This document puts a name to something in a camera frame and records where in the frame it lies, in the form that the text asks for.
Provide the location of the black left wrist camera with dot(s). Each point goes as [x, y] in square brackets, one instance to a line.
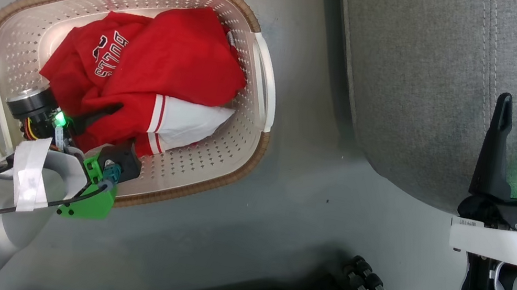
[125, 161]

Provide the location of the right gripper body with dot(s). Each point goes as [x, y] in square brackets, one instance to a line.
[512, 245]

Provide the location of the grey fabric sofa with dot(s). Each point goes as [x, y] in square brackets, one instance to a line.
[407, 86]

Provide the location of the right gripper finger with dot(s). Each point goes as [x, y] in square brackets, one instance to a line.
[493, 165]

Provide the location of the red and white jersey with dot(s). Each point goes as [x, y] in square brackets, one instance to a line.
[173, 55]

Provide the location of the white perforated laundry basket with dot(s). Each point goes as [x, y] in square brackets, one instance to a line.
[213, 158]

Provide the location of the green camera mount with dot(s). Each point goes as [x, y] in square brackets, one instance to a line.
[91, 200]

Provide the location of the white tape strip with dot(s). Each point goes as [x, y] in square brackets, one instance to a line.
[31, 174]

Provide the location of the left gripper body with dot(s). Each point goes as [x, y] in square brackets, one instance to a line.
[34, 106]

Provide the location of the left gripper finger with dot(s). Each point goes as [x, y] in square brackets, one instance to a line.
[96, 115]

